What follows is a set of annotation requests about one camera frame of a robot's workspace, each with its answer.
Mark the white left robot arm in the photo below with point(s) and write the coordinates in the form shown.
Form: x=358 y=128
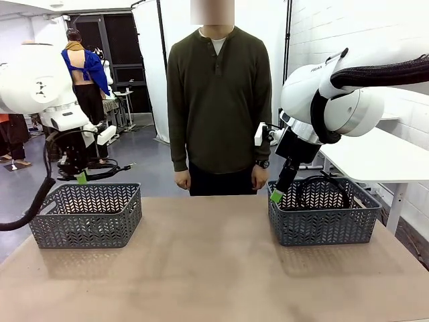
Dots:
x=33 y=84

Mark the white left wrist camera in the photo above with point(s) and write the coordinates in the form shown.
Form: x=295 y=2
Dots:
x=105 y=135

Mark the small white mannequin torso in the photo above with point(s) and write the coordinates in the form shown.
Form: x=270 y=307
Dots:
x=106 y=72

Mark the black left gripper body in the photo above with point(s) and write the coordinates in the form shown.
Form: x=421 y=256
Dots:
x=75 y=151

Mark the grey perforated plastic basket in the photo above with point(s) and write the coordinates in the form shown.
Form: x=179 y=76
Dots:
x=100 y=231
x=321 y=228

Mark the white backdrop screen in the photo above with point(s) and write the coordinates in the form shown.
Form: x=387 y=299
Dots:
x=151 y=50

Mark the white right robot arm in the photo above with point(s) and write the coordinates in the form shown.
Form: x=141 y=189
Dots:
x=352 y=110

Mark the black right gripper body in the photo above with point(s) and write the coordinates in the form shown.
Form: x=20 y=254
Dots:
x=296 y=147

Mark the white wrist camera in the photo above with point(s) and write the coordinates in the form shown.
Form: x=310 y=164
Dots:
x=105 y=135
x=259 y=134

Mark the person's right hand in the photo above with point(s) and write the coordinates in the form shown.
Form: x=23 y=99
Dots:
x=182 y=179

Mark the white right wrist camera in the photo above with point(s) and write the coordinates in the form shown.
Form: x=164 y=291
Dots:
x=259 y=134

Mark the white side table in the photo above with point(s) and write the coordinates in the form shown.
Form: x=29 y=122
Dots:
x=368 y=157

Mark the person's left forearm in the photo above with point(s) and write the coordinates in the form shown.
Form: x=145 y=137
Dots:
x=261 y=152

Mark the background work table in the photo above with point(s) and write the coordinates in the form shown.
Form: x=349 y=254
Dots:
x=117 y=107

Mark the black glass door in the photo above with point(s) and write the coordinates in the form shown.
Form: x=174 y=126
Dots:
x=124 y=50

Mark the black backdrop stand pole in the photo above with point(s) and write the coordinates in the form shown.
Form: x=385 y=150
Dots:
x=287 y=33
x=162 y=33

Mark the mannequin with blue shirt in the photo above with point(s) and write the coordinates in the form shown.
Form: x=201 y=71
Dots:
x=88 y=77

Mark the person in olive sweater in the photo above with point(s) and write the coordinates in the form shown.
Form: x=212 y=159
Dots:
x=218 y=110

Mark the person's left hand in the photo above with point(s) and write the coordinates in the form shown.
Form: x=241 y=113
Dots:
x=259 y=177

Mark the black wrist watch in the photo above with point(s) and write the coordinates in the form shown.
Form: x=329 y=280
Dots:
x=264 y=164

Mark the person's right forearm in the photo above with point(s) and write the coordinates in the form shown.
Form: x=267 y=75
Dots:
x=179 y=144

